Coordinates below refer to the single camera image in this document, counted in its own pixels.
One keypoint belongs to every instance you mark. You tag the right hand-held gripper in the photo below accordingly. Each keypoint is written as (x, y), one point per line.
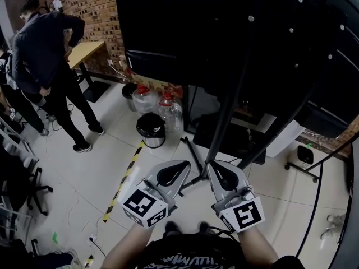
(246, 214)

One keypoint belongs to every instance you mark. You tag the black office chair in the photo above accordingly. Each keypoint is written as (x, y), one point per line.
(16, 183)

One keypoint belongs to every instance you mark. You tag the steel trash bin black bag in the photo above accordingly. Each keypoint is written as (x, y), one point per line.
(151, 139)

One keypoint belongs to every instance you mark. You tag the person's leg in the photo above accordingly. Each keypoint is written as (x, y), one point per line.
(204, 227)
(171, 228)

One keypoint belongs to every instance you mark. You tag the person's right forearm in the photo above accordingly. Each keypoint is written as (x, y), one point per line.
(255, 248)

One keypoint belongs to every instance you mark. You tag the whiteboard with black frame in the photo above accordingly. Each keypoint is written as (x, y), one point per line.
(356, 206)

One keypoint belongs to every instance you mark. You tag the wooden table black base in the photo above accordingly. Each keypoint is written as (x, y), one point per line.
(84, 52)

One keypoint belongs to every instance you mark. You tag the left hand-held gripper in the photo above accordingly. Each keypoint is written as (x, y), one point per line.
(140, 203)

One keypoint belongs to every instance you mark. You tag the person's left forearm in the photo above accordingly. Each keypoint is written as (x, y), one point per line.
(126, 248)

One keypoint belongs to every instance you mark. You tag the small bin with black bag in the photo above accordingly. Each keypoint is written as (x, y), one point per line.
(129, 91)

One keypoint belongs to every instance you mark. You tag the white metal shelf rack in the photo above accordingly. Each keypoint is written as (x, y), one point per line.
(16, 139)

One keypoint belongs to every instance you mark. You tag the person's left leg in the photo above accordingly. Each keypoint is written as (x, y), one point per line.
(171, 228)

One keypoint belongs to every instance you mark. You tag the black framed glass cabinet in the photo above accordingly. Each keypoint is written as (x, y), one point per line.
(204, 102)

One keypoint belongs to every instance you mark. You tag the black stand shelf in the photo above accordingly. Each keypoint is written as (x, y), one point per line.
(203, 136)

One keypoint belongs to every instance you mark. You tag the person's right leg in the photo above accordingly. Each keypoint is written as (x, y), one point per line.
(204, 227)

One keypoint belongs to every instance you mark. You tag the printed cardboard box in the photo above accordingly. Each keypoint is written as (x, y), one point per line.
(148, 81)

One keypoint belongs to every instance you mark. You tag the person's black t-shirt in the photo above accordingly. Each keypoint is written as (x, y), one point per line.
(196, 254)

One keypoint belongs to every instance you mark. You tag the white water dispenser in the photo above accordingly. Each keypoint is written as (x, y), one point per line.
(283, 141)

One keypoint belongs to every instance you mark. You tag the clear water jug red cap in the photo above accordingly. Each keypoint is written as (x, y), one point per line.
(171, 113)
(144, 101)

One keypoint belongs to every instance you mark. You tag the dark metal TV stand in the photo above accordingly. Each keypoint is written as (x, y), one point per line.
(223, 122)

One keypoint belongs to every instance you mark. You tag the yellow black striped floor tape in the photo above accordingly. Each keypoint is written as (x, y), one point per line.
(123, 178)
(89, 262)

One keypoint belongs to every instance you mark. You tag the white paper sheet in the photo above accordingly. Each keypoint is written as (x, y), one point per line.
(57, 3)

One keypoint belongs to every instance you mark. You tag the small black box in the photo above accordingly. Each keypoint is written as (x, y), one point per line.
(305, 154)

